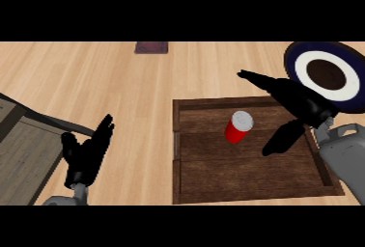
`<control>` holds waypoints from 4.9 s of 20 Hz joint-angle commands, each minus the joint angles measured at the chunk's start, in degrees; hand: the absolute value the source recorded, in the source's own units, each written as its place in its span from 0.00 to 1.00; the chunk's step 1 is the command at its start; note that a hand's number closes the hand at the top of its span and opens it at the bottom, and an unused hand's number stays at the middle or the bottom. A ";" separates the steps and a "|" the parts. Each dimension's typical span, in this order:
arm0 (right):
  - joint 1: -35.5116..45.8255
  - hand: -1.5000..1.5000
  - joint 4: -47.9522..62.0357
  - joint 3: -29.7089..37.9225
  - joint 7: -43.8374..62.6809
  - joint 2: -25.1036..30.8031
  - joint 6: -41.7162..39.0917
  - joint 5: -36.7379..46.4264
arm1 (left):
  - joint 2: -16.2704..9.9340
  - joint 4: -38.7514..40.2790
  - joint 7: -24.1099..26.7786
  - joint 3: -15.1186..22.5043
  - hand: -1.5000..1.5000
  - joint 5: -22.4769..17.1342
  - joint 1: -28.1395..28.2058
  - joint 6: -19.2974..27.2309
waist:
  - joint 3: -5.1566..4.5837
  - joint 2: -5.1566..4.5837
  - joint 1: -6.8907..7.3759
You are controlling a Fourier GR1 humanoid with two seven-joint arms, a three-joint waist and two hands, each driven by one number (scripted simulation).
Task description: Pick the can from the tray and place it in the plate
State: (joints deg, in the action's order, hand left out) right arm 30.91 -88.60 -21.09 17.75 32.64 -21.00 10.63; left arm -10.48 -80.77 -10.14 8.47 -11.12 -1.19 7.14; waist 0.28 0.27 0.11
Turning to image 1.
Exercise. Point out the blue and white plate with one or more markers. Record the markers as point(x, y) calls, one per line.
point(328, 74)

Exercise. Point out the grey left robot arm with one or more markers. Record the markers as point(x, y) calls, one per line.
point(71, 197)

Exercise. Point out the red can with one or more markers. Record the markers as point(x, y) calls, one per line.
point(237, 128)

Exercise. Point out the dark purple flat object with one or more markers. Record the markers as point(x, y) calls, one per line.
point(151, 47)

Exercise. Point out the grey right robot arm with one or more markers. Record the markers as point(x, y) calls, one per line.
point(343, 154)

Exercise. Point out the brown wooden tray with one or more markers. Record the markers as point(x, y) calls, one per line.
point(237, 164)

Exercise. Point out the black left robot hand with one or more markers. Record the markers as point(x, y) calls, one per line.
point(87, 154)

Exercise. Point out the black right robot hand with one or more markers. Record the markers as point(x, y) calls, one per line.
point(294, 96)

